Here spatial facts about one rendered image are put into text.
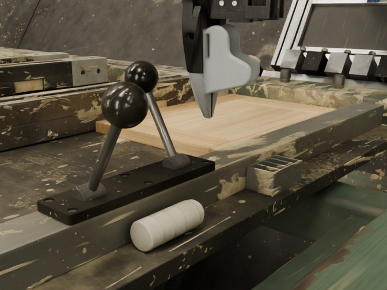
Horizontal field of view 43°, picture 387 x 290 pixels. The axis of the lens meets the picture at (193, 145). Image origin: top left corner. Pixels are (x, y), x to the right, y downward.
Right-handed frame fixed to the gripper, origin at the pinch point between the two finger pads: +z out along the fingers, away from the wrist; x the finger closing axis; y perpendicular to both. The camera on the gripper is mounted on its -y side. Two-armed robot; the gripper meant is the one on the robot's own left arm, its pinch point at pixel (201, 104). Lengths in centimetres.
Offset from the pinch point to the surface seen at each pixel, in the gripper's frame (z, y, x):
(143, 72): -2.8, -7.1, 1.2
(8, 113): 6.3, -35.0, 12.6
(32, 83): 10, -65, 57
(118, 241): 11.4, -4.5, -10.2
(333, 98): 8, 9, 57
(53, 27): 5, -189, 245
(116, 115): -1.5, -2.2, -14.0
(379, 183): 46, 22, 118
